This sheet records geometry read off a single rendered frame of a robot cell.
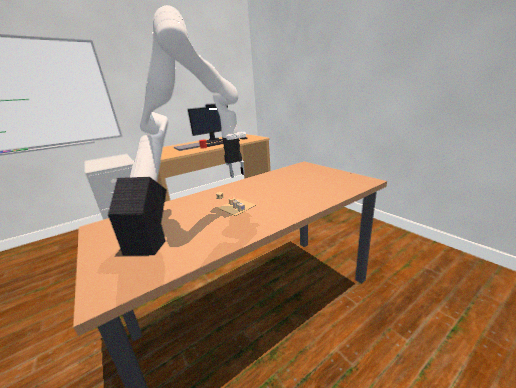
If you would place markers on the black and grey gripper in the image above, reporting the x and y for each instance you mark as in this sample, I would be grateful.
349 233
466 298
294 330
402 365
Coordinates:
230 142

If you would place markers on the tan flat mat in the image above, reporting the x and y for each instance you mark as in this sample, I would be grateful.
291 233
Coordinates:
234 211

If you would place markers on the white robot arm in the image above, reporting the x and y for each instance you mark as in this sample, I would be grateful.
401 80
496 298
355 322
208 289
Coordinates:
174 44

